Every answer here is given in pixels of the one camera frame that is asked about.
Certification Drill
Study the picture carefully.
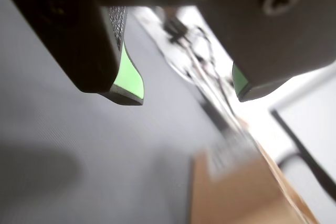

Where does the open cardboard box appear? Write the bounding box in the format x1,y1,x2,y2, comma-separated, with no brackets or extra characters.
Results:
188,133,323,224

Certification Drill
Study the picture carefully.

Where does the grey table mat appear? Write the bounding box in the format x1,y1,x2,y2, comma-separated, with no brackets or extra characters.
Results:
0,0,253,224

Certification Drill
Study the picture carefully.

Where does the black cable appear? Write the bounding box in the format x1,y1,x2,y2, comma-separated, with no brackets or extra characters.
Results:
269,108,336,201

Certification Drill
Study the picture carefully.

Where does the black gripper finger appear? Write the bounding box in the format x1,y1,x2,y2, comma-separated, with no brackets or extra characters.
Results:
199,0,336,103
0,0,145,106

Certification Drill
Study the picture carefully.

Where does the blurred cable bundle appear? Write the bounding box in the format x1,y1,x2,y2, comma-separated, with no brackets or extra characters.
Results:
160,15,237,93

